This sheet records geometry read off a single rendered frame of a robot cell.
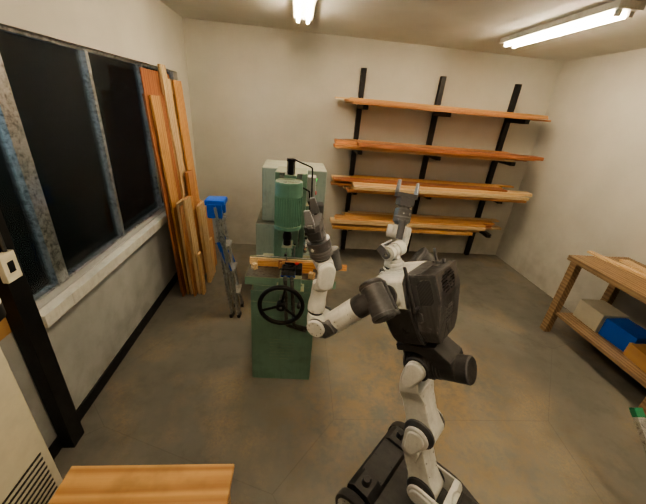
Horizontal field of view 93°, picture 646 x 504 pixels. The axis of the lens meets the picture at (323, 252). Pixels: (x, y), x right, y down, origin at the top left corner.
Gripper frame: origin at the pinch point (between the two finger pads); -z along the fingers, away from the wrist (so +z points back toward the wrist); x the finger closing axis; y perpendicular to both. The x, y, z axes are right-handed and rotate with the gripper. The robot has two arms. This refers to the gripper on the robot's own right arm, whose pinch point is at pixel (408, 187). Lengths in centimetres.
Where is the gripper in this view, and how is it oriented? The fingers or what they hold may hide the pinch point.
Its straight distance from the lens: 165.0
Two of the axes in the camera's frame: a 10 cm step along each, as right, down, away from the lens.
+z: -1.6, 9.8, 1.5
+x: -9.5, -1.1, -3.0
